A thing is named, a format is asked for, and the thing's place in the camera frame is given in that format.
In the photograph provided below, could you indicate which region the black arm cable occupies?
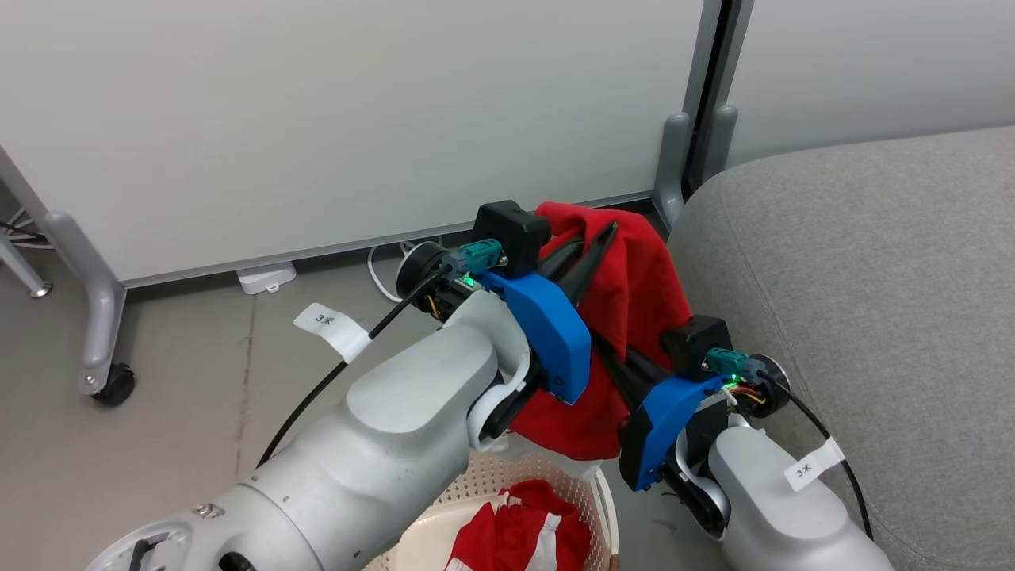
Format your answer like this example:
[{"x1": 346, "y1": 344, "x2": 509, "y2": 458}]
[
  {"x1": 255, "y1": 238, "x2": 508, "y2": 470},
  {"x1": 703, "y1": 347, "x2": 875, "y2": 542}
]

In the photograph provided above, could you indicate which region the narrow white partition panel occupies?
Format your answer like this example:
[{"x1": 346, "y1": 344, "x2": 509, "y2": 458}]
[{"x1": 718, "y1": 0, "x2": 1015, "y2": 169}]

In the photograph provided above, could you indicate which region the grey metal stand leg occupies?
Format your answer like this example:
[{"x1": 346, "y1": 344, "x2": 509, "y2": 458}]
[{"x1": 0, "y1": 228, "x2": 53, "y2": 300}]

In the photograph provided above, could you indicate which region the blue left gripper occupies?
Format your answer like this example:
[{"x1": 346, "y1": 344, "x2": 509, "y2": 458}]
[{"x1": 474, "y1": 221, "x2": 620, "y2": 406}]

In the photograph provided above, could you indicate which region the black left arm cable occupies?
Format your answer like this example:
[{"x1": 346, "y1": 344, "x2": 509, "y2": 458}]
[{"x1": 255, "y1": 238, "x2": 508, "y2": 470}]

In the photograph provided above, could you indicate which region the white plastic floor box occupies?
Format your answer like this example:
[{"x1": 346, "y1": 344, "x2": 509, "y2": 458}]
[{"x1": 236, "y1": 261, "x2": 297, "y2": 297}]

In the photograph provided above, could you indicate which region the large white partition panel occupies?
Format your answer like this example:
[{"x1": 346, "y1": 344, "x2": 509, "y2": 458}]
[{"x1": 0, "y1": 0, "x2": 726, "y2": 288}]

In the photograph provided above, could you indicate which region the red white striped garment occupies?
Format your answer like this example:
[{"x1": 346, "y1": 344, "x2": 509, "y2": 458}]
[{"x1": 444, "y1": 479, "x2": 592, "y2": 571}]

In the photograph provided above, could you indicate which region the grey partition foot with caster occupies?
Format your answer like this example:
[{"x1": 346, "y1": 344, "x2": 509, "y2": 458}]
[{"x1": 41, "y1": 209, "x2": 136, "y2": 408}]

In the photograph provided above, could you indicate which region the white perforated laundry basket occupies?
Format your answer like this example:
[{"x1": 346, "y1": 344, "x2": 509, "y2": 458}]
[{"x1": 361, "y1": 450, "x2": 620, "y2": 571}]

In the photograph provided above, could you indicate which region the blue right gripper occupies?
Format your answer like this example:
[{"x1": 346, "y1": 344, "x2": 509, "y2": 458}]
[{"x1": 591, "y1": 331, "x2": 727, "y2": 493}]

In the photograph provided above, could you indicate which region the white cable label tag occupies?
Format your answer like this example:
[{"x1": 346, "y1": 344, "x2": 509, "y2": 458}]
[
  {"x1": 783, "y1": 437, "x2": 847, "y2": 493},
  {"x1": 293, "y1": 302, "x2": 373, "y2": 365}
]

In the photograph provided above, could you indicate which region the red fleece garment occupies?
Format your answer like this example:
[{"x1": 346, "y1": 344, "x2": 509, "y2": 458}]
[{"x1": 507, "y1": 201, "x2": 695, "y2": 462}]

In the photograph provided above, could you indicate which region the grey fabric sofa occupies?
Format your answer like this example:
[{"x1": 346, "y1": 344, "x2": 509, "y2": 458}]
[{"x1": 668, "y1": 125, "x2": 1015, "y2": 571}]

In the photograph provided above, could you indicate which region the white coiled floor cable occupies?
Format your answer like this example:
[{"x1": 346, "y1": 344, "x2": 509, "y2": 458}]
[{"x1": 366, "y1": 236, "x2": 446, "y2": 305}]

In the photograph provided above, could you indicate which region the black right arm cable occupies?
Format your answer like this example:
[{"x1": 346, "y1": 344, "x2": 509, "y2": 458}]
[{"x1": 703, "y1": 347, "x2": 875, "y2": 542}]

